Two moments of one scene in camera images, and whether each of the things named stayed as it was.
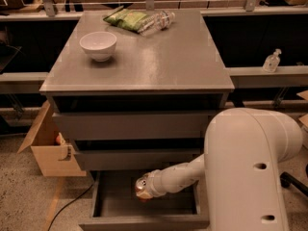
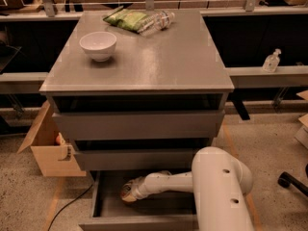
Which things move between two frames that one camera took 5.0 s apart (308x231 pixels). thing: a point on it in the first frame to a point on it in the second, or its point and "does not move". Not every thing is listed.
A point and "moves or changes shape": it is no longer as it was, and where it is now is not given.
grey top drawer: x=100 y=126 does not move
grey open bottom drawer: x=116 y=206 does not move
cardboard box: x=52 y=159 does not move
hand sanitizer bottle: x=271 y=62 does not move
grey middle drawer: x=135 y=160 does not move
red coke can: x=140 y=185 moves or changes shape
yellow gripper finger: x=144 y=194 to x=129 y=198
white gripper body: x=151 y=184 to x=140 y=190
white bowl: x=98 y=44 does not move
